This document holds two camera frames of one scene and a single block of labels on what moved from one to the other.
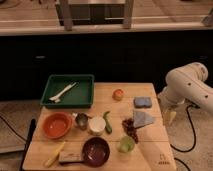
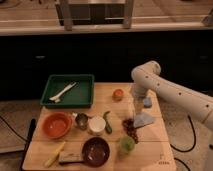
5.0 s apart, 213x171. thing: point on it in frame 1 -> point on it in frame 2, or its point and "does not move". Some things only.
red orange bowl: [57, 125] does not move
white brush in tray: [56, 97] does not move
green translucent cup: [127, 144] does not move
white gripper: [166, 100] -> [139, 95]
